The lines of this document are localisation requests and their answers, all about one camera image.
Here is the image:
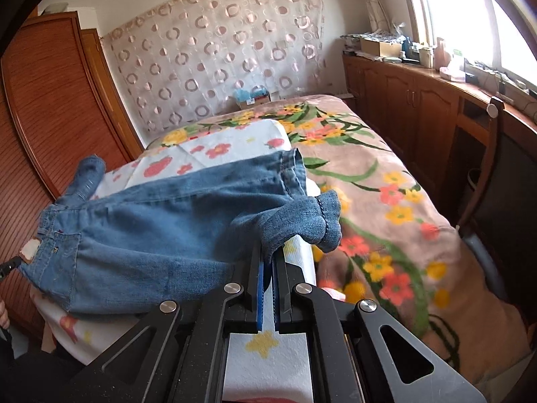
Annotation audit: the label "blue denim jeans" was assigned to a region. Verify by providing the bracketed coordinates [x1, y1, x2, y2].
[20, 149, 341, 315]

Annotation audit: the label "person's left hand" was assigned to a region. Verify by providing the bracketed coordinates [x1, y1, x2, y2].
[0, 299, 10, 329]

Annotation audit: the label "white strawberry flower sheet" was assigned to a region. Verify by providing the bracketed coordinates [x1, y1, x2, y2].
[30, 119, 313, 402]

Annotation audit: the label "bed with floral blanket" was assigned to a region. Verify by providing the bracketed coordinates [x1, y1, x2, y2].
[147, 96, 532, 402]

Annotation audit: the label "wooden slatted wardrobe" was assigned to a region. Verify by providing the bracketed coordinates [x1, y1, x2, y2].
[0, 11, 146, 345]

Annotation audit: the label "dark wooden chair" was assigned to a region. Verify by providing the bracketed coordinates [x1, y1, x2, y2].
[457, 95, 537, 299]

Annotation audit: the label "wooden sideboard cabinet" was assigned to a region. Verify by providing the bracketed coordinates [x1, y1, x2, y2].
[341, 52, 537, 202]

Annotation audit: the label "box with blue bag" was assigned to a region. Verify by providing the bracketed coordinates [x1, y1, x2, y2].
[233, 87, 270, 109]

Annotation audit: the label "pink circle patterned curtain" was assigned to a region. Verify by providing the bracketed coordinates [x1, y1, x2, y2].
[102, 0, 324, 140]

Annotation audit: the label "cardboard box on cabinet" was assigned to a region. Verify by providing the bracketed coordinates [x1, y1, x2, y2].
[360, 38, 402, 57]

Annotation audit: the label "pink bottle on cabinet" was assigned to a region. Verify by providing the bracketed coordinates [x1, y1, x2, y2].
[433, 37, 450, 72]

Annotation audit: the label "white patterned side curtain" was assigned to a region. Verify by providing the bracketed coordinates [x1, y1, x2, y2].
[349, 0, 395, 35]

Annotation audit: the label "window with wooden frame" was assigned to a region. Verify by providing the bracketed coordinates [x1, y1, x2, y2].
[412, 0, 536, 89]

